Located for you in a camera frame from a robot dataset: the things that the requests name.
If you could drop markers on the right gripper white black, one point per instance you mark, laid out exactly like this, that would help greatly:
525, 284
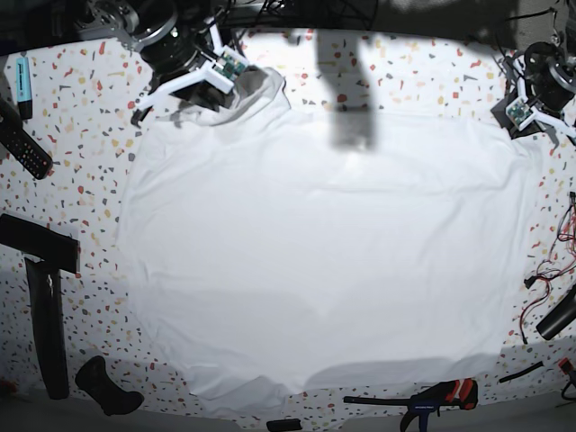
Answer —
222, 66

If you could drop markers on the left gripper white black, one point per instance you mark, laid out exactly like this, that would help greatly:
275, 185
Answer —
523, 110

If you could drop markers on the white T-shirt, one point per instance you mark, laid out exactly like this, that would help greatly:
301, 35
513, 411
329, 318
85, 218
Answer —
273, 251

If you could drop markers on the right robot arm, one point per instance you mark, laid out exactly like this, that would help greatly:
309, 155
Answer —
179, 40

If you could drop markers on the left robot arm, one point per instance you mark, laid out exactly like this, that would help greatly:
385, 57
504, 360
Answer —
562, 73

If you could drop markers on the black remote control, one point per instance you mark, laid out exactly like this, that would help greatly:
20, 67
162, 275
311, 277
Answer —
21, 145

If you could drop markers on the blue highlighter pen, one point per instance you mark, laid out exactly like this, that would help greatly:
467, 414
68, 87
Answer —
23, 88

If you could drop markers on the black cylinder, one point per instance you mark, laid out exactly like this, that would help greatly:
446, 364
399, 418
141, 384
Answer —
562, 315

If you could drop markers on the small red black connector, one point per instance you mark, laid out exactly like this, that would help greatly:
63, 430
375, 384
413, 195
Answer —
565, 365

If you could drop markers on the black game controller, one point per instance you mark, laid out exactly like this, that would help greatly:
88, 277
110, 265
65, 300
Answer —
93, 379

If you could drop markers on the black and red bar clamp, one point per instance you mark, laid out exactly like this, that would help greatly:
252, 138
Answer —
463, 395

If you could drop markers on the small black box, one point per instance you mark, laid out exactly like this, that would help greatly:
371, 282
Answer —
284, 425

